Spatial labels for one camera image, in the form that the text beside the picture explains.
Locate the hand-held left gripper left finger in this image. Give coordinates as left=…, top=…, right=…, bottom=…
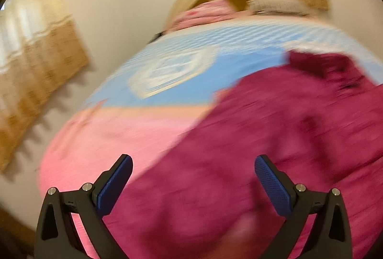
left=35, top=154, right=133, bottom=259

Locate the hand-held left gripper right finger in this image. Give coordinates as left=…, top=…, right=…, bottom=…
left=254, top=154, right=354, bottom=259

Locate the maroon garment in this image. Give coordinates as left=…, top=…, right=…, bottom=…
left=102, top=50, right=383, bottom=259

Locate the bed with blue pink cover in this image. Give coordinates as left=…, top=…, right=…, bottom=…
left=37, top=15, right=383, bottom=259

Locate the beige side window curtain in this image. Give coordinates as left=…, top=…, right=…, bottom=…
left=0, top=0, right=90, bottom=171

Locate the grey pillow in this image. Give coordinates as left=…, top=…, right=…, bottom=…
left=248, top=0, right=318, bottom=17

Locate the pink pillow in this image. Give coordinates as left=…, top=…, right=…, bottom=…
left=169, top=0, right=240, bottom=32

